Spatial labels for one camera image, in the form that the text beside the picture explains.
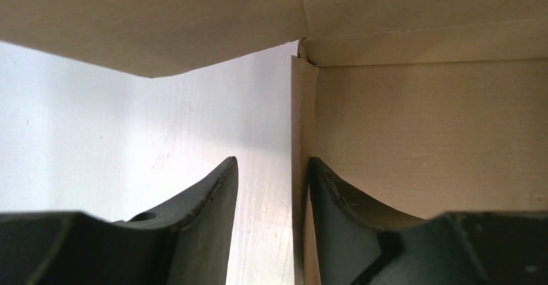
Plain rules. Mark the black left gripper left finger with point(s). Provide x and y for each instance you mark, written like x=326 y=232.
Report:
x=184 y=240

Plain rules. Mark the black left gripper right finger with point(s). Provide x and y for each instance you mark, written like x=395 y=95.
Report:
x=360 y=240

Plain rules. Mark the brown cardboard box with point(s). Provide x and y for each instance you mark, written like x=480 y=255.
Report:
x=428 y=106

